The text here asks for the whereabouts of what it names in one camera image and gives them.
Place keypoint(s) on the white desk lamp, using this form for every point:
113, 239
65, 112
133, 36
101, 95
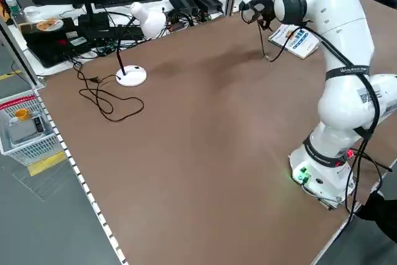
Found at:
152, 21

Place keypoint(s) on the small black remote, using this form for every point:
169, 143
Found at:
38, 123

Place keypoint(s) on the black flat case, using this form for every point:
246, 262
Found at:
49, 51

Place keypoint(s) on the clear plastic bottle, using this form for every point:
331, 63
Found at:
14, 13

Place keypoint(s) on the grey flat box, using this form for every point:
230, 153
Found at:
21, 130

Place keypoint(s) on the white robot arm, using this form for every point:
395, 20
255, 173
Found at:
341, 29

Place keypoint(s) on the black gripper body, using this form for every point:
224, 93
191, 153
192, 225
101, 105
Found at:
263, 6

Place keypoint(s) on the white plastic basket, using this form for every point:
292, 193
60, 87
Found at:
34, 150

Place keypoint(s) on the small orange cup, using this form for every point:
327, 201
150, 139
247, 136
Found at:
21, 114

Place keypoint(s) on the paperback book with white cover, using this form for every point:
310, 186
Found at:
297, 44

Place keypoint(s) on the clear plastic cup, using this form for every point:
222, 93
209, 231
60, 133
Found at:
31, 13

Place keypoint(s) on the person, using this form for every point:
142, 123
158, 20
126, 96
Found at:
380, 212

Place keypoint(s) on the orange and white tape roll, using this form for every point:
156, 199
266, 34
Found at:
47, 25

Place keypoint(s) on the grey aluminium frame bar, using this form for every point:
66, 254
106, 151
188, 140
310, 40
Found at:
21, 57

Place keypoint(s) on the black dock box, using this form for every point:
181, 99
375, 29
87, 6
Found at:
93, 21

